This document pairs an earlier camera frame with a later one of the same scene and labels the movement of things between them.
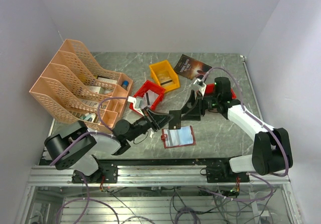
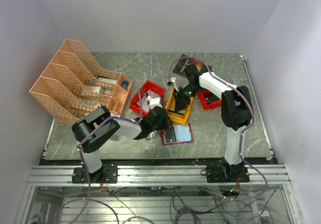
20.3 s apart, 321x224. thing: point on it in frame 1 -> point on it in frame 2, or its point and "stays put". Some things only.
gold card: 165,79 -> 171,106
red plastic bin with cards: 148,95 stays put
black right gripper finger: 192,113 -> 180,104
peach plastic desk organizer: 74,83 stays put
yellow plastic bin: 164,75 -> 181,116
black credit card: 174,119 -> 170,136
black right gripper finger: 191,100 -> 177,95
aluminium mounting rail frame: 39,177 stays put
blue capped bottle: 125,84 stays put
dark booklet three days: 191,68 stays put
